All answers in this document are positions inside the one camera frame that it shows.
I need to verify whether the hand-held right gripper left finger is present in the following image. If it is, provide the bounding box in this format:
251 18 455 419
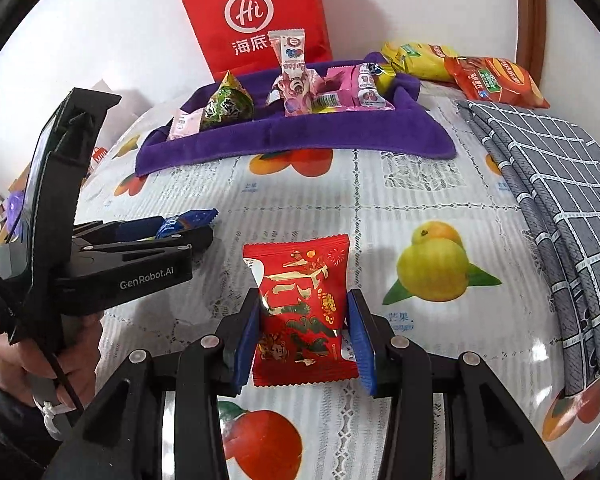
47 287 262 480

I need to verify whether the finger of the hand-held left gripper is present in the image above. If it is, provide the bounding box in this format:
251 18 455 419
80 225 216 262
72 215 168 247

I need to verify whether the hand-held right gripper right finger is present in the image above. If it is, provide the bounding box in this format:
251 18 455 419
346 289 566 480

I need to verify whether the blue snack packet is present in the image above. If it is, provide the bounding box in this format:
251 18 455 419
155 208 220 239

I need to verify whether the red gold snack packet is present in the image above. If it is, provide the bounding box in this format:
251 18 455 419
242 234 360 388

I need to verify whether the purple fabric tray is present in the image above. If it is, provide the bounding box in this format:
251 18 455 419
135 57 456 177

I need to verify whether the triangular yellow-green snack packet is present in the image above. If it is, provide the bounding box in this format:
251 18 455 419
200 70 257 132

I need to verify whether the pink cartoon snack packet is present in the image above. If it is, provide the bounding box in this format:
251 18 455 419
266 67 317 117

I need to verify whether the tall white snack packet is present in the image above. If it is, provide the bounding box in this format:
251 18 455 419
267 29 307 77

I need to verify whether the pink snack bag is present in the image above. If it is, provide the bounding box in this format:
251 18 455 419
311 61 397 112

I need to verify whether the person's left forearm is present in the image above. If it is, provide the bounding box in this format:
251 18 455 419
0 360 76 471

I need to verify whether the person's left hand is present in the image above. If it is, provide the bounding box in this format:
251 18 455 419
0 307 104 411

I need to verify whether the white plastic bag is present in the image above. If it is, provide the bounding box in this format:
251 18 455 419
82 77 156 171

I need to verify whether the fruit-printed bed mat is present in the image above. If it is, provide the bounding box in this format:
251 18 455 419
45 80 600 480

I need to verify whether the grey checked blanket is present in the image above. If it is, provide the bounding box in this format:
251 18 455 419
455 99 600 396

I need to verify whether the yellow snack bag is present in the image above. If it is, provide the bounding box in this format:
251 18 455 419
381 41 461 83

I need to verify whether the orange snack bag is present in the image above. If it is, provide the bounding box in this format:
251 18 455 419
444 55 551 109

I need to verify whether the black cable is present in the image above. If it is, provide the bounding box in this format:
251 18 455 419
0 252 87 417

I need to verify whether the brown wooden frame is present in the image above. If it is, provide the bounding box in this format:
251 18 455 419
514 0 548 73

